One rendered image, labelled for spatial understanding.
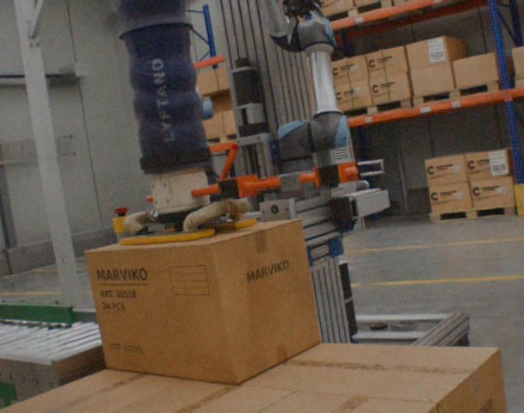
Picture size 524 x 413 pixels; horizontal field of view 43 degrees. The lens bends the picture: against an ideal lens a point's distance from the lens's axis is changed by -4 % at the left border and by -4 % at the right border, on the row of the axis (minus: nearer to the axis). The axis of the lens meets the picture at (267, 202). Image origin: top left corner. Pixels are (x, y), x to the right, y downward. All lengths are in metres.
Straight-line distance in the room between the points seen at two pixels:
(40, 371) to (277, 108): 1.36
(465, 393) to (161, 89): 1.23
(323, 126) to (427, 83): 6.97
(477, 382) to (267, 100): 1.54
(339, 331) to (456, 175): 6.54
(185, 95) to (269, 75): 0.78
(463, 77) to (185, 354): 7.66
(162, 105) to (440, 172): 7.60
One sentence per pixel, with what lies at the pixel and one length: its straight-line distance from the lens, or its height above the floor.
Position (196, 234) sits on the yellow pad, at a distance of 2.01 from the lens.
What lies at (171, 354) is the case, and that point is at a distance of 2.10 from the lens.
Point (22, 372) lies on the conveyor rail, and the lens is 2.56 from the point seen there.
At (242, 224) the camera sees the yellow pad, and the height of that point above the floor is 0.96.
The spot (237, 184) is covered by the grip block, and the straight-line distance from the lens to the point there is 1.98.
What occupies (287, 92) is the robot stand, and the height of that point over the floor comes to 1.41.
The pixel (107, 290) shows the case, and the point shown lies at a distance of 2.26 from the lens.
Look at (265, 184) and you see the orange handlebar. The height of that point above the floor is 1.07.
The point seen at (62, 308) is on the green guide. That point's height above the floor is 0.63.
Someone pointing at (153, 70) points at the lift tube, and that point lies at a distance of 2.13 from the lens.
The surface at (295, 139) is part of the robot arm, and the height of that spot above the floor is 1.20.
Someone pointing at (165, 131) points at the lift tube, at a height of 1.27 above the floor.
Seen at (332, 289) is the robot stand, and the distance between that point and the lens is 3.01.
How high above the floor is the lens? 1.12
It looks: 3 degrees down
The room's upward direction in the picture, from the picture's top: 9 degrees counter-clockwise
